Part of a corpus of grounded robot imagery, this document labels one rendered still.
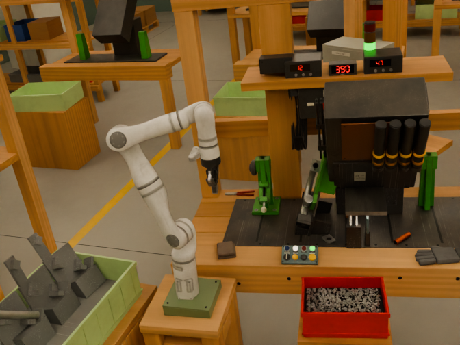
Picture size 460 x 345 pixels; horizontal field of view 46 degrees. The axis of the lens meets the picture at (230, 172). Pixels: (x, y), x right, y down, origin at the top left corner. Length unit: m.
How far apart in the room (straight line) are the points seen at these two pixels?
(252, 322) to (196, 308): 1.26
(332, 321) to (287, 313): 1.38
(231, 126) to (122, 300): 1.03
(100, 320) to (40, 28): 6.08
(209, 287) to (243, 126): 0.91
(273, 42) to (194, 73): 0.40
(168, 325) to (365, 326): 0.74
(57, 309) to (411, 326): 1.99
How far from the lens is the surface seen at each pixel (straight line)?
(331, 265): 2.30
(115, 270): 2.46
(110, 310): 2.28
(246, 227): 2.57
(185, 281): 2.16
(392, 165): 2.15
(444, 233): 2.53
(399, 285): 2.36
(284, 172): 2.76
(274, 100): 2.60
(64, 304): 2.36
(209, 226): 2.65
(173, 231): 2.02
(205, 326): 2.15
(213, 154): 1.99
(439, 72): 2.46
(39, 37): 7.99
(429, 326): 3.40
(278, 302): 3.51
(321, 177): 2.33
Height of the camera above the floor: 2.29
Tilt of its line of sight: 27 degrees down
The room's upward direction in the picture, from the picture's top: 7 degrees counter-clockwise
